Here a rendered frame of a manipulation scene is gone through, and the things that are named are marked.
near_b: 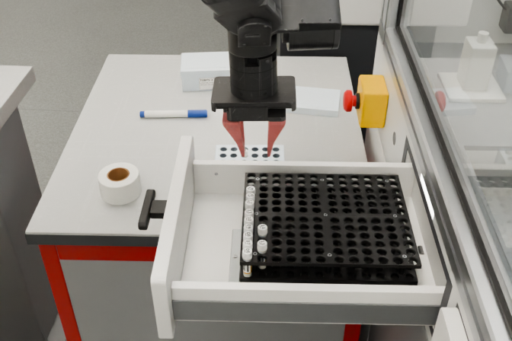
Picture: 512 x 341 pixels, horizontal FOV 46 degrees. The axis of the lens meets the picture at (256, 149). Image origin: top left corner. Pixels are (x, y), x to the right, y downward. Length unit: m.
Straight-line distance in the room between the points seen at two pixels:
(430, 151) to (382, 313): 0.21
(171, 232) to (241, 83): 0.20
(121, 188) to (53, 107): 1.83
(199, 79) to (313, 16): 0.69
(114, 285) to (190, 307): 0.38
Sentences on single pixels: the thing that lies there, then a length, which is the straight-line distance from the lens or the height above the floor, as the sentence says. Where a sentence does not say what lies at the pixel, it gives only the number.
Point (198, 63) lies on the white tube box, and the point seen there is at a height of 0.81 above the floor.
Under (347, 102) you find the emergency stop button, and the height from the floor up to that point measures 0.88.
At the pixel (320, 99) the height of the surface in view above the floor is 0.78.
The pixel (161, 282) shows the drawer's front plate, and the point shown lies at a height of 0.92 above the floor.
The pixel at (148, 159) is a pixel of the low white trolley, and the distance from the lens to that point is 1.16.
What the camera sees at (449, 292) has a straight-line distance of 0.74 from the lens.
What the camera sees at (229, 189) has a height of 0.85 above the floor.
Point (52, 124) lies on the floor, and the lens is 2.74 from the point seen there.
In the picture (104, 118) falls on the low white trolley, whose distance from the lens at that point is 1.30.
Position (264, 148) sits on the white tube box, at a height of 0.80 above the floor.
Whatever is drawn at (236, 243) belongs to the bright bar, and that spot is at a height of 0.85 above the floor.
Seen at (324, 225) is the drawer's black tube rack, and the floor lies 0.90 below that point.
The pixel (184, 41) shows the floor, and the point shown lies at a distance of 3.30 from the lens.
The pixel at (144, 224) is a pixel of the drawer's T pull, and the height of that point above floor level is 0.91.
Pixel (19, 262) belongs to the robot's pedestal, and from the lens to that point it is 1.64.
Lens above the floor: 1.45
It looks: 36 degrees down
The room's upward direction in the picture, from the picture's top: straight up
